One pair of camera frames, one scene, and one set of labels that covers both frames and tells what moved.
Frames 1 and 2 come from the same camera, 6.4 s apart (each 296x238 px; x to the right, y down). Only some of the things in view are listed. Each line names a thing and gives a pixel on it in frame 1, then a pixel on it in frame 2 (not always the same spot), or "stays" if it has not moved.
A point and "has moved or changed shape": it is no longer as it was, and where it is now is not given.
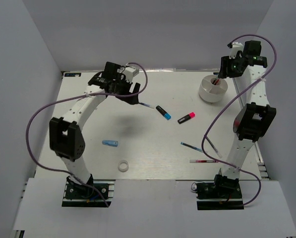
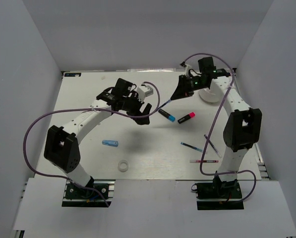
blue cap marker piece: [110, 143] stays
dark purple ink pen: [213, 147] stays
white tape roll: [123, 165] stays
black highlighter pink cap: [191, 115] stays
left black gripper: [132, 99] → [134, 95]
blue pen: [199, 149] stays
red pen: [203, 161] stays
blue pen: [144, 104] has moved or changed shape
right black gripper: [225, 62] → [183, 90]
